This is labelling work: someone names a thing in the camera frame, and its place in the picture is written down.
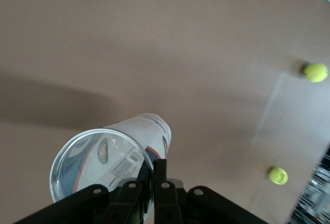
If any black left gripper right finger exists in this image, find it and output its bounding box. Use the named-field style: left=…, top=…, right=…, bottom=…
left=154, top=158, right=269, bottom=224

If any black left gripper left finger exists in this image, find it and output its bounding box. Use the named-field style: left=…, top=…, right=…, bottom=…
left=14, top=161, right=156, bottom=224

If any clear tennis ball can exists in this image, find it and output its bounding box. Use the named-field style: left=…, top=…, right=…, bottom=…
left=48, top=113, right=173, bottom=221

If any yellow-green tennis ball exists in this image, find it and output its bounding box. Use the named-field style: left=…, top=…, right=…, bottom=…
left=303, top=62, right=329, bottom=83
left=267, top=166, right=289, bottom=186

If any aluminium extrusion frame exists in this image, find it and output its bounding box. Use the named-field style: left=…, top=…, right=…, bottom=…
left=291, top=151, right=330, bottom=224

